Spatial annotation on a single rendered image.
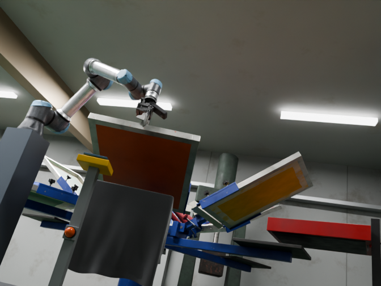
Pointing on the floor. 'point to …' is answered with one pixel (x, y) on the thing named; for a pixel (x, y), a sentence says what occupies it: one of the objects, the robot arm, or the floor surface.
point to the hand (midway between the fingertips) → (144, 127)
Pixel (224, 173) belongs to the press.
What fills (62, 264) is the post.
